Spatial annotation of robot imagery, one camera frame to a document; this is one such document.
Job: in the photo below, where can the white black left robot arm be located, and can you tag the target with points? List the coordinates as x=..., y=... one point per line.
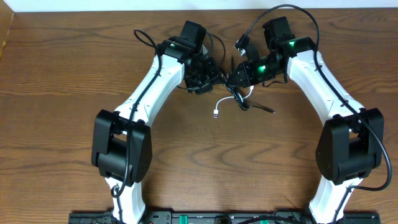
x=122, y=144

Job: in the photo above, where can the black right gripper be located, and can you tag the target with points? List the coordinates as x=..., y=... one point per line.
x=244, y=68

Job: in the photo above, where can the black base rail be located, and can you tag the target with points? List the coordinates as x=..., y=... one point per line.
x=167, y=217

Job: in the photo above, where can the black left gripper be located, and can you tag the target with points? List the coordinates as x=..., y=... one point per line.
x=214, y=75

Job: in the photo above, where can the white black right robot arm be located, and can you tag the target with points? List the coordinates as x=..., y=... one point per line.
x=349, y=146

